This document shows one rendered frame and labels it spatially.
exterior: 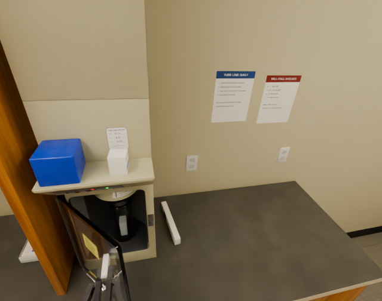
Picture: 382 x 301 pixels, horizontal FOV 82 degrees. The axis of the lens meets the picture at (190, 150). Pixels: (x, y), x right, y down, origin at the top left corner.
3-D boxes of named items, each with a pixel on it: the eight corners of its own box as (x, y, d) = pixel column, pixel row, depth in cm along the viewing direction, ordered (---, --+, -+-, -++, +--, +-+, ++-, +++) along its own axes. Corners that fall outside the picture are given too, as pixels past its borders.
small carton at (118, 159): (112, 165, 68) (110, 148, 65) (129, 164, 69) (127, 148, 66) (109, 174, 64) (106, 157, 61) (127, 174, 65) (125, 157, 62)
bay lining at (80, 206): (95, 214, 113) (81, 157, 95) (146, 208, 119) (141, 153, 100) (87, 258, 93) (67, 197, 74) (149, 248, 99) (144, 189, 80)
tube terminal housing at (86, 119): (91, 224, 117) (50, 77, 76) (152, 216, 124) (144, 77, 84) (82, 270, 96) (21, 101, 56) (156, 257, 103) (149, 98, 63)
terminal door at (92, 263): (83, 265, 93) (59, 195, 72) (133, 315, 79) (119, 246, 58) (82, 266, 93) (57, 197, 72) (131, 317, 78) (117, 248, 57)
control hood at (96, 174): (53, 190, 72) (44, 165, 66) (153, 179, 79) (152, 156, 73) (41, 217, 62) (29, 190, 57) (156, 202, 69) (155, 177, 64)
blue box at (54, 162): (50, 165, 66) (41, 140, 61) (86, 163, 68) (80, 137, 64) (39, 187, 58) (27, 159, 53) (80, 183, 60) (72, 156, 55)
